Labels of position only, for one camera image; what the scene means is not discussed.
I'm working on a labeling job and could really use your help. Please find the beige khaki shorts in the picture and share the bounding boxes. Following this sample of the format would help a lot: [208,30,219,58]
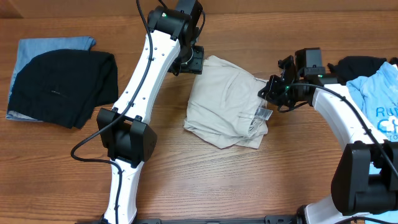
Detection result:
[183,55,272,149]

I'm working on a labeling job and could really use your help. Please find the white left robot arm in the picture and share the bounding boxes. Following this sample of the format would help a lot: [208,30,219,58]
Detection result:
[97,0,205,223]

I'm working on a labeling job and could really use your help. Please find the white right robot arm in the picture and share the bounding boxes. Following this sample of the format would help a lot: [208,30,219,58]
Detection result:
[258,48,397,224]

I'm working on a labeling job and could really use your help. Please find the black garment under t-shirt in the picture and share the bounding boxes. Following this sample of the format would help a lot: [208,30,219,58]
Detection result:
[327,56,397,85]

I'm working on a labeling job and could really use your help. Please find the light blue printed t-shirt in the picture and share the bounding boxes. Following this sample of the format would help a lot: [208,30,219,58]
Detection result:
[345,61,398,224]

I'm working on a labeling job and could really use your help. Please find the black folded garment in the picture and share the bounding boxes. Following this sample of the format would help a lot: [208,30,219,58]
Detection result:
[7,49,119,129]

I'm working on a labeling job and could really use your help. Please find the light blue folded denim garment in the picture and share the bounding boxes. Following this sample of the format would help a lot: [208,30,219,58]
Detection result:
[5,36,97,122]

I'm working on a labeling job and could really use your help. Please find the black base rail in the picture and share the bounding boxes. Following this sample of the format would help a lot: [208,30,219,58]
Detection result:
[76,213,301,224]

